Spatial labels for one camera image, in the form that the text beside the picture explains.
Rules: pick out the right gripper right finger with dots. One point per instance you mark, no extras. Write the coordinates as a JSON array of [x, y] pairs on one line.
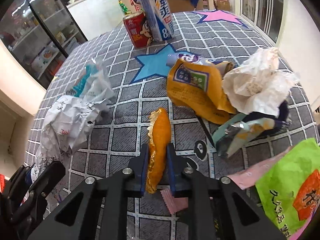
[[217, 208]]

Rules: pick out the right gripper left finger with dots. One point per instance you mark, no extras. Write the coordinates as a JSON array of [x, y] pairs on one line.
[[97, 208]]

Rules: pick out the white printed paper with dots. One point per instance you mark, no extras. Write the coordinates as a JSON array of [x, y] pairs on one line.
[[65, 129]]

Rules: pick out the orange crinkled snack wrapper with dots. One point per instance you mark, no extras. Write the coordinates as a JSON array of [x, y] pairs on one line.
[[159, 133]]

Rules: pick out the white paper bag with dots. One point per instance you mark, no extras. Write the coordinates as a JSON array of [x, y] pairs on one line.
[[258, 85]]

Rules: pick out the pink paper scrap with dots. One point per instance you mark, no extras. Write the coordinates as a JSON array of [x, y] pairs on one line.
[[244, 179]]

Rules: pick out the green persimmon snack bag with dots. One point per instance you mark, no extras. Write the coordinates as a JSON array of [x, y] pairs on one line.
[[289, 191]]

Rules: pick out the silver teal foil wrapper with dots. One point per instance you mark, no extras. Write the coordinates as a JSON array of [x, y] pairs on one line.
[[241, 129]]

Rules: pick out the grey checkered star tablecloth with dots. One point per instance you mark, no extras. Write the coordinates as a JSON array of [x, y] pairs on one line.
[[117, 137]]

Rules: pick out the crumpled teal white wrapper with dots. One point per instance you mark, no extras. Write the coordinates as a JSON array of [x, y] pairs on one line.
[[93, 87]]

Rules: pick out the yellow orange snack bag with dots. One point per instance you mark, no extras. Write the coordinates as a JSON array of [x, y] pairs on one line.
[[200, 88]]

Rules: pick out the glass door display fridge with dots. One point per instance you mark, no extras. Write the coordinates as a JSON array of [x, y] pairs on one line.
[[40, 34]]

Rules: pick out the red drink can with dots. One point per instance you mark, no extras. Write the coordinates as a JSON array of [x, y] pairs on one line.
[[138, 29]]

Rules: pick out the white counter cabinet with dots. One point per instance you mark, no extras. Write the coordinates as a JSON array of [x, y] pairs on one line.
[[96, 17]]

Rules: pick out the glass balcony door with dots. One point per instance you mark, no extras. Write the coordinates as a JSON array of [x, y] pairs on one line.
[[266, 15]]

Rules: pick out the tall blue white can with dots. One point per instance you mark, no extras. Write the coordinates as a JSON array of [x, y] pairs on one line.
[[159, 19]]

